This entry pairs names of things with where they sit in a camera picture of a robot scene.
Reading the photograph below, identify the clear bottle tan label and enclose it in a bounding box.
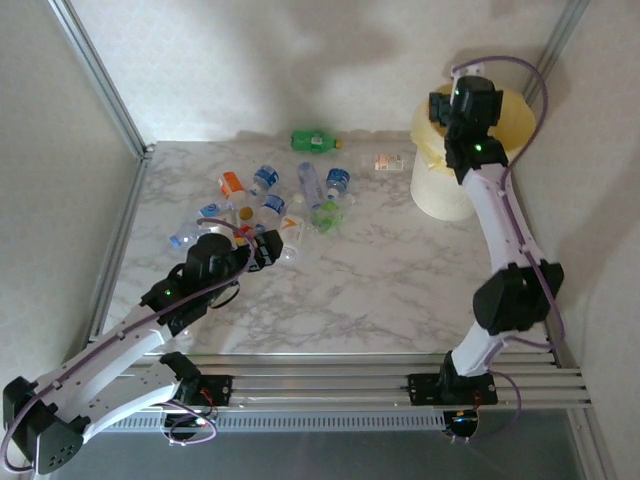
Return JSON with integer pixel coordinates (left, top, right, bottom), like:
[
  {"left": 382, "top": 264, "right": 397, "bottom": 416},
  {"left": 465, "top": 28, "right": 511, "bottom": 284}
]
[{"left": 361, "top": 152, "right": 406, "bottom": 173}]

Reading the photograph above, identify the crushed bottle green label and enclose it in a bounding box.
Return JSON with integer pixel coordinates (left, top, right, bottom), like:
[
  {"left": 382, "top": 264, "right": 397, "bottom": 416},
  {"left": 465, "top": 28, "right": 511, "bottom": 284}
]
[{"left": 308, "top": 199, "right": 347, "bottom": 235}]

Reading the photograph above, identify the yellow bin liner bag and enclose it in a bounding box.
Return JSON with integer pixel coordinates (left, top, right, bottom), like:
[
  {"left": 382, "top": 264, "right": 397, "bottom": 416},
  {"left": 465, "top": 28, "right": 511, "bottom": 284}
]
[{"left": 409, "top": 82, "right": 537, "bottom": 174}]

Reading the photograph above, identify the aluminium frame post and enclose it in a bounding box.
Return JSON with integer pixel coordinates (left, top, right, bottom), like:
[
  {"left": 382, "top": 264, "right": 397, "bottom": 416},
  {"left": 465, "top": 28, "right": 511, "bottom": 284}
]
[
  {"left": 522, "top": 0, "right": 592, "bottom": 101},
  {"left": 47, "top": 0, "right": 155, "bottom": 160}
]

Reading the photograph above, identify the white bottle orange label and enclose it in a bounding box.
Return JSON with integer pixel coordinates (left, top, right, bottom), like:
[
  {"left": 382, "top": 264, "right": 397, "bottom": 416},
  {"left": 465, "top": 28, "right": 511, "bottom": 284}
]
[{"left": 214, "top": 171, "right": 247, "bottom": 198}]

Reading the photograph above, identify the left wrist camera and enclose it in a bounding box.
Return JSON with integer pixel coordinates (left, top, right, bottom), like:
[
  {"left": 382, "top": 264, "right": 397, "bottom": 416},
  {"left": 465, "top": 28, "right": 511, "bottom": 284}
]
[{"left": 202, "top": 219, "right": 239, "bottom": 241}]

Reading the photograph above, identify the large clear bottle cyan label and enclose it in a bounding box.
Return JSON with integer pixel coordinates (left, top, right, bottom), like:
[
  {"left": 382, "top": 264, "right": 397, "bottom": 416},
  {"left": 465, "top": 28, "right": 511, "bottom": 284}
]
[{"left": 168, "top": 201, "right": 236, "bottom": 250}]

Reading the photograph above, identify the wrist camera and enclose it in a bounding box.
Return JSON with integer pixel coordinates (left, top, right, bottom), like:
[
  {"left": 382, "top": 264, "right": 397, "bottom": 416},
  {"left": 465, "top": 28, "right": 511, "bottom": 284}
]
[
  {"left": 202, "top": 219, "right": 239, "bottom": 241},
  {"left": 451, "top": 58, "right": 490, "bottom": 81}
]

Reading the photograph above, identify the white bottle orange seven print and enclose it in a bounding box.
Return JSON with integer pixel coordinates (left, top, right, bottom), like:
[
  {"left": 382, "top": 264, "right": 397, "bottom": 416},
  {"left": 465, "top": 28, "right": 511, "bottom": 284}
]
[{"left": 276, "top": 213, "right": 308, "bottom": 265}]

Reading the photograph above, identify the blue label bottle white cap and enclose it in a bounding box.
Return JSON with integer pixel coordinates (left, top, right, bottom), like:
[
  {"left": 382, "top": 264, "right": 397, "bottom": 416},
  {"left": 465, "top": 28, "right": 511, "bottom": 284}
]
[
  {"left": 324, "top": 166, "right": 351, "bottom": 200},
  {"left": 248, "top": 163, "right": 280, "bottom": 197}
]

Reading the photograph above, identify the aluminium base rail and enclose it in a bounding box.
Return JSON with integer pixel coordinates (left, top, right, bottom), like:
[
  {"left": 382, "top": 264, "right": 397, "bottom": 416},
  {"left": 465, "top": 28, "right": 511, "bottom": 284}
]
[{"left": 87, "top": 352, "right": 594, "bottom": 416}]

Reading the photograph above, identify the green plastic bottle yellow cap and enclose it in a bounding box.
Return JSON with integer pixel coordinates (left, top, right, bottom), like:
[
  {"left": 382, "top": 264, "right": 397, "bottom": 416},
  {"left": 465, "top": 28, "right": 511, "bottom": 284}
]
[{"left": 290, "top": 128, "right": 345, "bottom": 154}]

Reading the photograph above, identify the clear bottle amber cap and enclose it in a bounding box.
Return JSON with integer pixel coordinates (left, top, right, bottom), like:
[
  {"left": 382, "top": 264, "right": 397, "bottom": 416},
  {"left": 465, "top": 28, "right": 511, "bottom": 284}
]
[{"left": 227, "top": 197, "right": 256, "bottom": 222}]

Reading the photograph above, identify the tall clear plastic bottle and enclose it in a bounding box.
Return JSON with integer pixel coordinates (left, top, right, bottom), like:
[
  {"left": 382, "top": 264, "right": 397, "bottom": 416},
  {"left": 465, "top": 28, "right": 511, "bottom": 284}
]
[{"left": 296, "top": 159, "right": 324, "bottom": 211}]

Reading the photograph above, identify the cream plastic bin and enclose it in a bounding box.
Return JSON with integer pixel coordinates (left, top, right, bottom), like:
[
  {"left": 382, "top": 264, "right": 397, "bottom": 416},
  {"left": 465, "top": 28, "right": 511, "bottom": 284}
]
[{"left": 409, "top": 82, "right": 537, "bottom": 222}]

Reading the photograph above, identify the grey slotted cable duct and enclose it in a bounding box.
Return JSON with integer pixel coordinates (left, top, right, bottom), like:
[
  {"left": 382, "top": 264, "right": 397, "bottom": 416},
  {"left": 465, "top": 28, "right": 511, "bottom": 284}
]
[{"left": 62, "top": 410, "right": 449, "bottom": 434}]

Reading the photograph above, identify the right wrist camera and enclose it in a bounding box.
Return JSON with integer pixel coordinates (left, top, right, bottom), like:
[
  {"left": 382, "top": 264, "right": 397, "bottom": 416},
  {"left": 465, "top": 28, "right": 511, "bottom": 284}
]
[{"left": 451, "top": 58, "right": 490, "bottom": 81}]

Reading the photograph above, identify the aluminium frame rail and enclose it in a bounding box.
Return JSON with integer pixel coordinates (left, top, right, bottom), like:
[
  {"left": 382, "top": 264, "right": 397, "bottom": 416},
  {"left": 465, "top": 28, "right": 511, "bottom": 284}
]
[{"left": 88, "top": 149, "right": 154, "bottom": 351}]

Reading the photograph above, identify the black controller board with LED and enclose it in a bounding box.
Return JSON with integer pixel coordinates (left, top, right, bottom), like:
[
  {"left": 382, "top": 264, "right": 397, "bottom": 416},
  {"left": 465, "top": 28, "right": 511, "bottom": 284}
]
[
  {"left": 442, "top": 408, "right": 482, "bottom": 441},
  {"left": 162, "top": 410, "right": 219, "bottom": 433}
]

